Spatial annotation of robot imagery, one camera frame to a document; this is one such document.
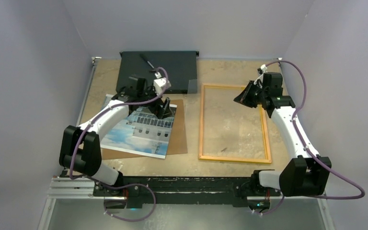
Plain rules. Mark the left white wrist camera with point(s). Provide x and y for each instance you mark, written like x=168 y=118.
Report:
x=160 y=83

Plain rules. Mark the black flat box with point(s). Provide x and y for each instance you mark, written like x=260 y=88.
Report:
x=181 y=66

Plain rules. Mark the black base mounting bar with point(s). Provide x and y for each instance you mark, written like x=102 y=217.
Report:
x=234 y=191

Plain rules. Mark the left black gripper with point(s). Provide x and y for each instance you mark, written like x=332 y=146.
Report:
x=158 y=110

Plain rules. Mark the brown cardboard backing board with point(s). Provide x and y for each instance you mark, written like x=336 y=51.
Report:
x=178 y=141

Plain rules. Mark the small black hammer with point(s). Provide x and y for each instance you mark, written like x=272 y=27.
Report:
x=145 y=58

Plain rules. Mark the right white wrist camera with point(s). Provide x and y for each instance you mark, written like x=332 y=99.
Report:
x=262 y=69

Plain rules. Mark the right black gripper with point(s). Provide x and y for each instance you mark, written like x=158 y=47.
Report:
x=243 y=98

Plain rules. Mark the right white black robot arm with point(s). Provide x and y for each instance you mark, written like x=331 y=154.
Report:
x=305 y=174

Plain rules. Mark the yellow wooden picture frame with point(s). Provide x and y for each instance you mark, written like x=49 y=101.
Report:
x=266 y=143

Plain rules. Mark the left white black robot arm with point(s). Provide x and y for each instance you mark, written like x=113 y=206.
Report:
x=80 y=148

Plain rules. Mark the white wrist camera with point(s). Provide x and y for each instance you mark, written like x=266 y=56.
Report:
x=262 y=69
x=160 y=83

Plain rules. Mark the sky building photo print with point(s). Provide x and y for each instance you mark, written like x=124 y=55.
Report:
x=139 y=134

